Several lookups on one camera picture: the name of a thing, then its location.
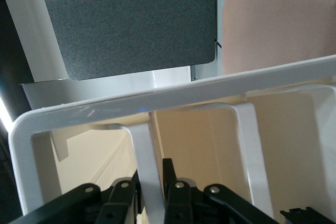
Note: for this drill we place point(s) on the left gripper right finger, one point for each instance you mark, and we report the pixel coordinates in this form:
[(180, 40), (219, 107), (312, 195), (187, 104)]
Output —
[(181, 203)]

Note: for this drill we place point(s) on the white partition frame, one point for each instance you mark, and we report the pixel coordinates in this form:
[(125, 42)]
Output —
[(39, 51)]

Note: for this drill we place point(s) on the grey felt partition panel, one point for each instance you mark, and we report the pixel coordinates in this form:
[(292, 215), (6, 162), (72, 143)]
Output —
[(131, 24)]

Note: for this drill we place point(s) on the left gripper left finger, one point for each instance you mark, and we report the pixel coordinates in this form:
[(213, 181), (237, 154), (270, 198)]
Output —
[(118, 200)]

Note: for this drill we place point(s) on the white plastic drawer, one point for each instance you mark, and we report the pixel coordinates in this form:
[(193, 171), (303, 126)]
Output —
[(147, 150)]

